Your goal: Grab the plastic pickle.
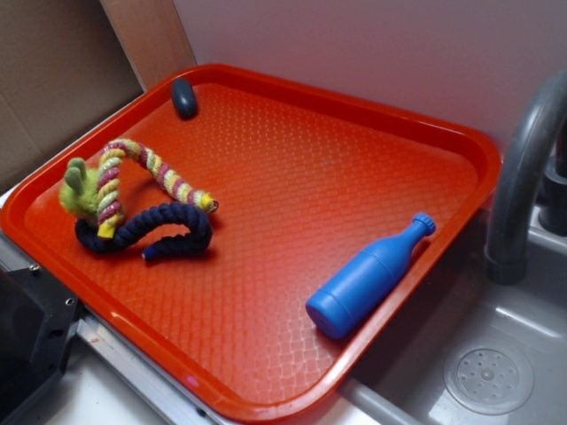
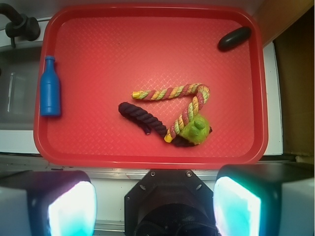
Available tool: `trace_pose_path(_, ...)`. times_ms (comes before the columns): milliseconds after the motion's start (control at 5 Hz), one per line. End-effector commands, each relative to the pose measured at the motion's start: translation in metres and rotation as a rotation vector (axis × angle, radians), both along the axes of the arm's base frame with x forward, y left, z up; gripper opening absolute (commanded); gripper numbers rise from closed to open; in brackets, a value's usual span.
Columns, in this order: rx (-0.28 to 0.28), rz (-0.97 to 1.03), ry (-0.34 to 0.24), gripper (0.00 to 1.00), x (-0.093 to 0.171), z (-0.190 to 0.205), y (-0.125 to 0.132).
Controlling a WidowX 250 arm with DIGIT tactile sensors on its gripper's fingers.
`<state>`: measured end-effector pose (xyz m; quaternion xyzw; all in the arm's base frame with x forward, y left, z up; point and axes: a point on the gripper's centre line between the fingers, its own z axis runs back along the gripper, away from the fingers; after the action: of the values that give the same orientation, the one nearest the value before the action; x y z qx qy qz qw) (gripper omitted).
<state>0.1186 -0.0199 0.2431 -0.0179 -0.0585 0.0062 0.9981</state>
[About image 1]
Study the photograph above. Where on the dark green plastic pickle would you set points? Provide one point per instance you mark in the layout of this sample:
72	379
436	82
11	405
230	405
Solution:
184	98

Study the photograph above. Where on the red plastic tray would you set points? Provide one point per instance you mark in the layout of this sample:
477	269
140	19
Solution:
305	179

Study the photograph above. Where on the blue plastic toy bottle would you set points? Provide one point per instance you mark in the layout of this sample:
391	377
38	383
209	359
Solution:
364	282

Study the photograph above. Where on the green plush toy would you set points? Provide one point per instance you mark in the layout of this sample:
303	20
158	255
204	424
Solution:
78	193

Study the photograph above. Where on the wooden board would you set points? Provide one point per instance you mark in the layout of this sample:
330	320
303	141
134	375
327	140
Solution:
152	36

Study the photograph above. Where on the grey toy sink basin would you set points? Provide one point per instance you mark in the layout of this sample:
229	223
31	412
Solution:
464	350

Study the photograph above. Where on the grey toy faucet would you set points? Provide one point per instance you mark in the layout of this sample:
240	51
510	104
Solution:
534	165

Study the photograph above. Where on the brown cardboard panel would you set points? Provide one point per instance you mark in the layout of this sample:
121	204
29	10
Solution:
62	72

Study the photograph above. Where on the navy blue rope toy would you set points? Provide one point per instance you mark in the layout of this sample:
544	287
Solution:
193	237

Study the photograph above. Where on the multicolour rope toy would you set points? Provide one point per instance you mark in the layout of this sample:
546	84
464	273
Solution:
110	210

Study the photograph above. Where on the aluminium rail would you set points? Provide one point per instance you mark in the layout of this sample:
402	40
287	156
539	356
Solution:
172	403

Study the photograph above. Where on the black metal bracket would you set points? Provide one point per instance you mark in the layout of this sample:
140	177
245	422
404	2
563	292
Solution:
38	321

